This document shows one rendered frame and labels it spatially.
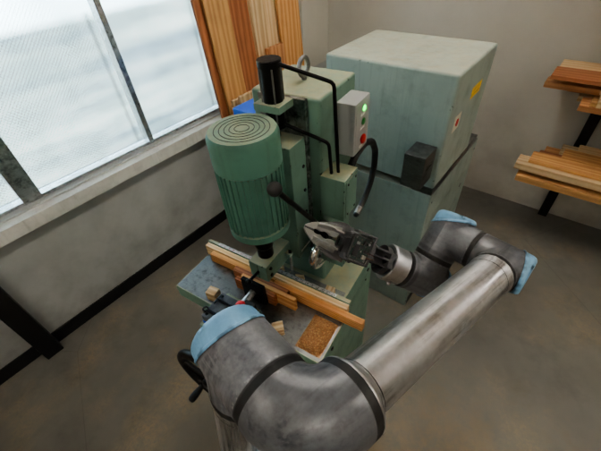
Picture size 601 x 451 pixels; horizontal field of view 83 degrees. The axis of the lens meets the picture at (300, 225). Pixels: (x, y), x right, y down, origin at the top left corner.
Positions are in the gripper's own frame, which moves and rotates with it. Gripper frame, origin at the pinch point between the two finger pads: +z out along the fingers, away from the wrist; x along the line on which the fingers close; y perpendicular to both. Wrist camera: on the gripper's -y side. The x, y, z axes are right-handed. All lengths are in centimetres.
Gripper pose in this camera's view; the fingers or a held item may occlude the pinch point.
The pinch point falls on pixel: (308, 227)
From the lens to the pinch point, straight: 78.6
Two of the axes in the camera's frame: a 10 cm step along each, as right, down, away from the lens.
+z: -8.8, -3.9, -2.6
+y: 2.7, 0.2, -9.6
